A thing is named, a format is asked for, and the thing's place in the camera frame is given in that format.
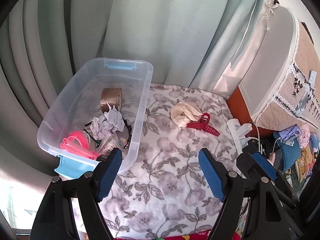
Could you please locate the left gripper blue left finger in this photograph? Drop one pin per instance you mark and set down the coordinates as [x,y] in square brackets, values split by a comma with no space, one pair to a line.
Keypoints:
[106,173]

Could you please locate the pink hair roller clip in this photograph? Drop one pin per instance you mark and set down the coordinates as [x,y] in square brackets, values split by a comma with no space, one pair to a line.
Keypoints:
[75,148]

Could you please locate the wooden bed frame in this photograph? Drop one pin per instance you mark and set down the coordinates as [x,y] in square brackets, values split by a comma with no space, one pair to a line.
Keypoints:
[239,111]

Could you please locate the green curtain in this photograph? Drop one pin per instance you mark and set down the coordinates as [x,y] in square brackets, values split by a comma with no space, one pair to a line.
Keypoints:
[45,42]

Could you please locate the black lace headband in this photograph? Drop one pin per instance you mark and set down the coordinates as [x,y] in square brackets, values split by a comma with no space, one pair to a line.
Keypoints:
[124,137]

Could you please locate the white paper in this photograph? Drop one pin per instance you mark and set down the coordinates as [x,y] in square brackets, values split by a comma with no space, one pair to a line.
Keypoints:
[107,123]

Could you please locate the dark red claw clip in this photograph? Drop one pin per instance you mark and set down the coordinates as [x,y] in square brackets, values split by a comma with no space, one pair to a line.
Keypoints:
[203,124]

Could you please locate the brown packing tape roll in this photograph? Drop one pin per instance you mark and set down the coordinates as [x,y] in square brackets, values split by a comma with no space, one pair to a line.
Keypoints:
[111,97]

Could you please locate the clear plastic storage bin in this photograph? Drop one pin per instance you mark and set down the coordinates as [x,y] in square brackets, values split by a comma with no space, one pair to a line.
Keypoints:
[79,102]

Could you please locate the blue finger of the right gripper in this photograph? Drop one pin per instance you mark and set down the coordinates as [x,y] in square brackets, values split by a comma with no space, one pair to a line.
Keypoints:
[265,165]

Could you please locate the white power strip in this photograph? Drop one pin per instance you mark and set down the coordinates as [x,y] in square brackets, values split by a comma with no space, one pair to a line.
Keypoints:
[240,142]

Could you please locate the quilted lace bed cover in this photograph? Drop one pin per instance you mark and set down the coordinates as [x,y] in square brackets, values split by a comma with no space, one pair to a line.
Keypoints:
[276,88]

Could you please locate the cotton swab bag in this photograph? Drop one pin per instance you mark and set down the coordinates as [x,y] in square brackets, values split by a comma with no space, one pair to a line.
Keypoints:
[108,144]

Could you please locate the cream lace scrunchie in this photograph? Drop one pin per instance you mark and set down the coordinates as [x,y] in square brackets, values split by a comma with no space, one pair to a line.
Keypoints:
[185,112]

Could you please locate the pink bangle stack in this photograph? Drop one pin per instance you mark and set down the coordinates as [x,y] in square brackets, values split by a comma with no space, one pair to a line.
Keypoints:
[81,138]

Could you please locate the smartphone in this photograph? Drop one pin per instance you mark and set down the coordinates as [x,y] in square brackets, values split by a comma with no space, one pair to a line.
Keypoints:
[290,133]

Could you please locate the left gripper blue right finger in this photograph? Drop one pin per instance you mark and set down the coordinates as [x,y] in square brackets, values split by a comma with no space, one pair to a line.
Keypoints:
[214,172]

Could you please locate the floral fleece blanket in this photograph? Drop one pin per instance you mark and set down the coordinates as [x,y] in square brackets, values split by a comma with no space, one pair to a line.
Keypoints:
[164,195]

